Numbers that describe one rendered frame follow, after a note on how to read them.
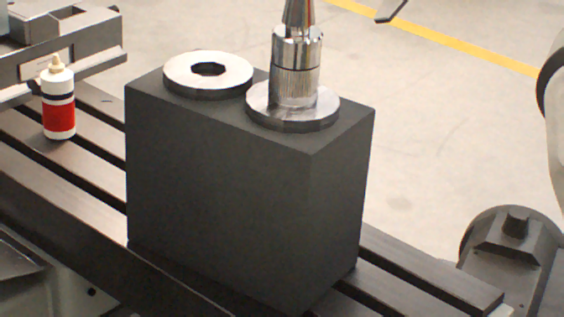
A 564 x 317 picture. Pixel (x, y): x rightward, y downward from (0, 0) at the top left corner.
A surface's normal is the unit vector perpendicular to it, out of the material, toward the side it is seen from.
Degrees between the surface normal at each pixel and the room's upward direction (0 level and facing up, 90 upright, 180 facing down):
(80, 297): 90
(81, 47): 90
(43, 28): 90
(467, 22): 0
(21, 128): 0
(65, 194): 0
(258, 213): 90
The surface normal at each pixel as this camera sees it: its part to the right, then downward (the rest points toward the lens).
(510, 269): 0.06, -0.87
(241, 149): -0.55, 0.39
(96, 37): 0.78, 0.36
